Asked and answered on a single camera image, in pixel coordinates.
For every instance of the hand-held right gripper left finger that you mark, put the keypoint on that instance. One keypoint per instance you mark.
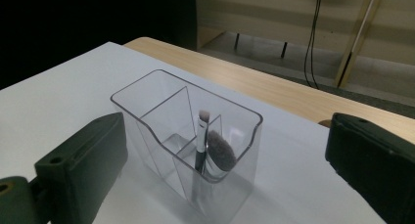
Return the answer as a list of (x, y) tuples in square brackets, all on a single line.
[(88, 158)]

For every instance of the large black makeup brush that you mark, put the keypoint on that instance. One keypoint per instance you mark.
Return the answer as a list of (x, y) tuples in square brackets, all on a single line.
[(221, 152)]

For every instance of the thin black makeup brush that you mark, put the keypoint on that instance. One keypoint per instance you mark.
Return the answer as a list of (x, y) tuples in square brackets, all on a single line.
[(202, 136)]

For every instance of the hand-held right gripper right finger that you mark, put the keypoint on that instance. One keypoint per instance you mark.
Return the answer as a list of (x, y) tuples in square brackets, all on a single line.
[(375, 162)]

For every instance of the clear plastic organizer box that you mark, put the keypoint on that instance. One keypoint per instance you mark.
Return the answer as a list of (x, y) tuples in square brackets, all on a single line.
[(163, 119)]

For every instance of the light wooden post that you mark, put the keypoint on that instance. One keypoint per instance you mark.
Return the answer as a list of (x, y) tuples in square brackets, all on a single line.
[(359, 38)]

